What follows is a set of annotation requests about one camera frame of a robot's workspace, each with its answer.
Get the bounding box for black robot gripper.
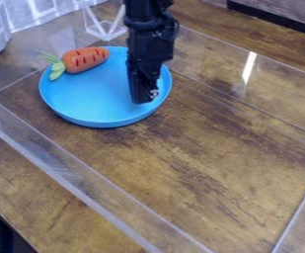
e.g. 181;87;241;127
123;0;179;104

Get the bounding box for blue round tray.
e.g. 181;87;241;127
39;46;171;128

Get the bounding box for orange toy carrot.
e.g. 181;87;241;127
40;46;110;81

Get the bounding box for white grid curtain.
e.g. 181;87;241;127
0;0;109;51

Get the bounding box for clear acrylic enclosure wall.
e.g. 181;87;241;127
0;0;305;253

